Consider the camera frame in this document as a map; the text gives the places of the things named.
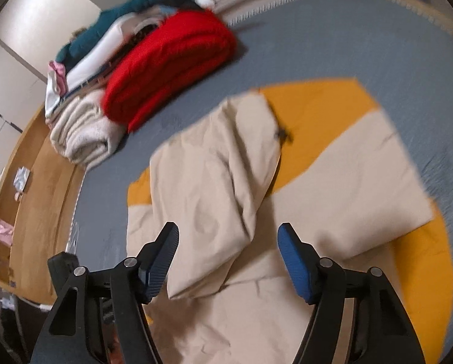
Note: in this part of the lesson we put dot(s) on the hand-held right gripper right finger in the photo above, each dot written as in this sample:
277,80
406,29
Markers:
298,269

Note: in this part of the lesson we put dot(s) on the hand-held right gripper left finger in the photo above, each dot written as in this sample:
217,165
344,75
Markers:
162,265

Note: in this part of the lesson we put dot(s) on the beige and yellow jacket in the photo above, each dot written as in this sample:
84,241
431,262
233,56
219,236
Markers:
325,182

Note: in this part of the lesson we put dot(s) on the pink packet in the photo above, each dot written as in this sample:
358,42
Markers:
5,232

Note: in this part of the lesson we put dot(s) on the tissue packet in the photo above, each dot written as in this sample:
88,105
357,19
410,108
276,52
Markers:
22,179

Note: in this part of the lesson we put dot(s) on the speckled cream folded blanket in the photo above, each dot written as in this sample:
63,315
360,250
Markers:
93,144

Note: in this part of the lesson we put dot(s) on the white and pink folded cloth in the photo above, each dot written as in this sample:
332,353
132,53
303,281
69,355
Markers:
55,79

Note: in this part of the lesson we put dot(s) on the red folded blanket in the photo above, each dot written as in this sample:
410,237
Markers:
165,64

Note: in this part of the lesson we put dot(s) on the white folded duvet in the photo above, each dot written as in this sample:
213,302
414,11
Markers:
97,60

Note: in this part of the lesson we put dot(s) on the grey quilted mattress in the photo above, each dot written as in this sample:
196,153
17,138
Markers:
306,38

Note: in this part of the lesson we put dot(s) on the white wardrobe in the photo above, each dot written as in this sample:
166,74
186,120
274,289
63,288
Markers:
40,26

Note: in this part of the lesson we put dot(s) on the folded teal garment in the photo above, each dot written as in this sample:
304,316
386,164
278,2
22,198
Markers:
135,3

